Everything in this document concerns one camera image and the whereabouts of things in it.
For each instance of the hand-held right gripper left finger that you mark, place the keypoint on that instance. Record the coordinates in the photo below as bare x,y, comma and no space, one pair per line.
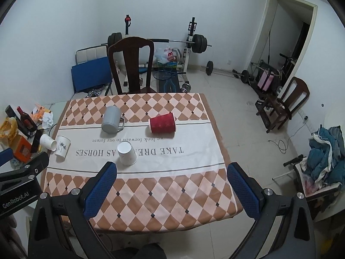
101,188

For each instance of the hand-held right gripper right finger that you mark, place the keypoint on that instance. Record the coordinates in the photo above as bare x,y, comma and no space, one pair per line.
242,188

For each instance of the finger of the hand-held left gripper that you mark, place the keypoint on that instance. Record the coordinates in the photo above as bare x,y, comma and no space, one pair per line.
35,166
6,156

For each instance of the red ribbed paper cup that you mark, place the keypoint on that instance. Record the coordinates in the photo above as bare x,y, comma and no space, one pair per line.
163,124

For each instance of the plain white paper cup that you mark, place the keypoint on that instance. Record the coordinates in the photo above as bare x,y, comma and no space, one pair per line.
126,155
46,140

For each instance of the white cup with tree print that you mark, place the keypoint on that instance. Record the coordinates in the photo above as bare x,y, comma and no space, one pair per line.
62,145

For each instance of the orange box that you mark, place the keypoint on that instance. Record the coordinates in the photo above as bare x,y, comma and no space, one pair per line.
23,148

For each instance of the black box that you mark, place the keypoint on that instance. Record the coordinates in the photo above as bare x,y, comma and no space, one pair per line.
37,140

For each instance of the yellow plastic bag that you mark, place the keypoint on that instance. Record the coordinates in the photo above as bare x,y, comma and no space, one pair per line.
6,129

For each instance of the dark wine bottle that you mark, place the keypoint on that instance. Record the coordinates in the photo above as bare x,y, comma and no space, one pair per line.
25,118

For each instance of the crumpled white tissue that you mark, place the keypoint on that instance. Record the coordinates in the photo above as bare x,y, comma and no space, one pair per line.
48,120

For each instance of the orange snack packet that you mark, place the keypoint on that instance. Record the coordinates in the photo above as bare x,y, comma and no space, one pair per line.
40,113

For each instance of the checked brown and white tablecloth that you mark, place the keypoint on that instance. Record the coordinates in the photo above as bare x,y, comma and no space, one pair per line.
161,194

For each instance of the grey mug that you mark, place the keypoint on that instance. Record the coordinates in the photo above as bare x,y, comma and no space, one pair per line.
110,118

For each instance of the person's dark clothing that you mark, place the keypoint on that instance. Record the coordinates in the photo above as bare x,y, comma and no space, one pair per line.
140,252

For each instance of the pile of blue clothes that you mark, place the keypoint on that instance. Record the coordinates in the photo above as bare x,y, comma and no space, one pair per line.
323,156

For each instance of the chrome dumbbell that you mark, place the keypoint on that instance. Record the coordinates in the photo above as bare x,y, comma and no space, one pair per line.
186,87
95,92

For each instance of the blue folding chair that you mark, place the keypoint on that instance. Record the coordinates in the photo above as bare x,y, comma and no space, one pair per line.
89,72

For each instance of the pink bag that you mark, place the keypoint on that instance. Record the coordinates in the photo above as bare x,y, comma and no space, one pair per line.
265,82

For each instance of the dark wooden chair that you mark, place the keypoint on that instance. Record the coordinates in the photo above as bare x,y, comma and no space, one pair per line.
297,91
133,67

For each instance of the black bench pad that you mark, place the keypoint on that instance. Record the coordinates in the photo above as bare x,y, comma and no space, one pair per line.
168,86

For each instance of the white padded chair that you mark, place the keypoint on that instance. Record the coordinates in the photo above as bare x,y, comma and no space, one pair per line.
90,54

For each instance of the short barbell with black plates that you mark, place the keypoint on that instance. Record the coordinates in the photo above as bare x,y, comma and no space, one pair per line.
209,68

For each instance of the blue badminton racket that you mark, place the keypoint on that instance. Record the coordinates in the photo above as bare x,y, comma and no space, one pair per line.
161,75

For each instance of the black exercise machine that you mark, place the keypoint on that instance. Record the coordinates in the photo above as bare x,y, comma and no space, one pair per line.
287,63

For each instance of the white weight bench rack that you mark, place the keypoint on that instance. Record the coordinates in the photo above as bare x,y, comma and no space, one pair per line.
188,56

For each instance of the white plastic bag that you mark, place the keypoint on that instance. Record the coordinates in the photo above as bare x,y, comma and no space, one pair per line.
165,54

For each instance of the long barbell with black plates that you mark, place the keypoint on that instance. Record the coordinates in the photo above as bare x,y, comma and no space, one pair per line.
199,43

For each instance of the cream door frame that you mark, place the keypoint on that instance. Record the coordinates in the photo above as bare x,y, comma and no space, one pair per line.
314,32

